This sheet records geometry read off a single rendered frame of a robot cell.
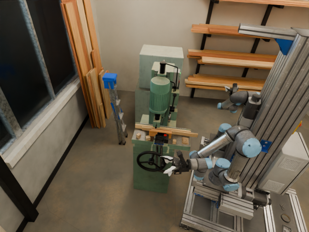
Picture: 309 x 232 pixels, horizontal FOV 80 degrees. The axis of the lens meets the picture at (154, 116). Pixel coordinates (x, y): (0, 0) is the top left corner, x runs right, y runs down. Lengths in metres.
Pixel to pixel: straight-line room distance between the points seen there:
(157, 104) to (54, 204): 1.76
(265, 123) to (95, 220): 2.00
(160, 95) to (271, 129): 0.90
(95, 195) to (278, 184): 2.00
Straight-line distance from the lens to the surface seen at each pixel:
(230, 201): 1.87
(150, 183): 2.45
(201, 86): 3.85
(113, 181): 2.70
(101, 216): 2.50
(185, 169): 1.34
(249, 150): 1.31
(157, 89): 1.61
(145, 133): 1.97
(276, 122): 1.59
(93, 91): 3.09
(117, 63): 4.28
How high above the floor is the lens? 2.24
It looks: 37 degrees down
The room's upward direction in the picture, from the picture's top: 4 degrees clockwise
